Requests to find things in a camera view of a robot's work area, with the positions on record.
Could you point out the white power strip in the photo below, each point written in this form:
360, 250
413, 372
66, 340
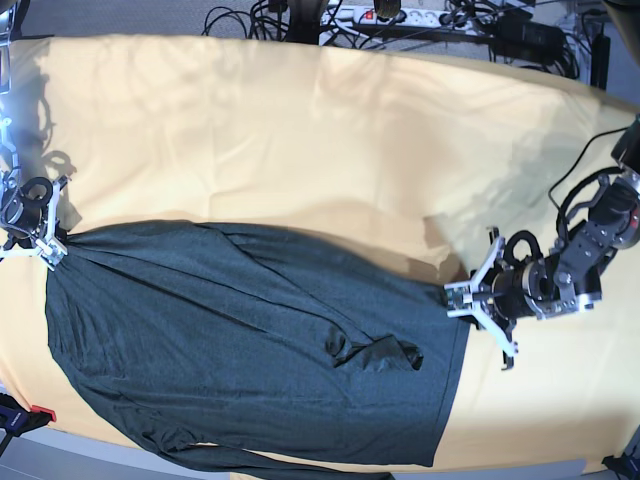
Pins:
362, 17

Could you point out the black upright post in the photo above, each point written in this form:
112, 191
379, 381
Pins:
600, 57

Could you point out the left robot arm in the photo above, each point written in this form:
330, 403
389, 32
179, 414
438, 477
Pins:
598, 217

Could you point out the dark green long-sleeve shirt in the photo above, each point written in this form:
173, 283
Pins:
253, 349

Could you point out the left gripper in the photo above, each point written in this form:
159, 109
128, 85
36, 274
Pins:
503, 290

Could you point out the black power adapter box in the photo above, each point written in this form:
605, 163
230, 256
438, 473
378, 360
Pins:
527, 40

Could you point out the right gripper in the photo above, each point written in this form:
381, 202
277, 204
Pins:
29, 218

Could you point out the black clamp right corner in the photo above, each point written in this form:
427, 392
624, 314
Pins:
624, 467

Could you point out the red and black clamp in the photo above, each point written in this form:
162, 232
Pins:
16, 420

